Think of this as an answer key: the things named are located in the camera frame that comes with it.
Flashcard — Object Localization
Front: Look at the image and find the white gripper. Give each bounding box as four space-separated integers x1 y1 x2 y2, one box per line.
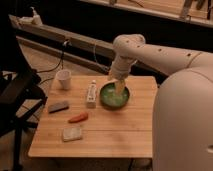
108 59 134 96

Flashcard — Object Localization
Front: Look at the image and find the white plastic bottle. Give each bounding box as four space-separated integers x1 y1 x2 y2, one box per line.
86 80 97 108

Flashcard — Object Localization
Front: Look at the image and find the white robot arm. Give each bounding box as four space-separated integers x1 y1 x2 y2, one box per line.
110 34 213 171

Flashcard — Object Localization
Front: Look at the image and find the green ceramic bowl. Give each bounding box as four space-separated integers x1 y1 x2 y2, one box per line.
99 83 130 109

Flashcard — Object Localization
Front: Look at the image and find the white spray bottle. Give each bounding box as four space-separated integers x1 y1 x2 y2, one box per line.
32 7 43 26

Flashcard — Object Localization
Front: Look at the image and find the wooden table board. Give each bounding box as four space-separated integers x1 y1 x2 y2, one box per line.
29 76 157 158

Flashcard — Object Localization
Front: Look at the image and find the orange toy carrot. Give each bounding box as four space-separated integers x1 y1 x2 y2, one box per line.
68 113 88 123

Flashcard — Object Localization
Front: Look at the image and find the white paper cup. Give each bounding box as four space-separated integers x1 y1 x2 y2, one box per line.
56 69 71 90

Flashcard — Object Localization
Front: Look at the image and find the grey rectangular block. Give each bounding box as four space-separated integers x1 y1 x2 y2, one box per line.
48 101 69 113

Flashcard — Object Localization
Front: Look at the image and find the white sponge block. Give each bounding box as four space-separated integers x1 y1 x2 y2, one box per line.
62 126 82 142

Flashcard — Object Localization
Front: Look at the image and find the long wooden beam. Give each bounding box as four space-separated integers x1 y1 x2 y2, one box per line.
9 15 115 72

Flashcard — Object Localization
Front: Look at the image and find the black chair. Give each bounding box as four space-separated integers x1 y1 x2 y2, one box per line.
0 71 47 171

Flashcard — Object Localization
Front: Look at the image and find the black hanging cable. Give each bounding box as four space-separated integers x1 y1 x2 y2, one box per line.
35 39 72 74

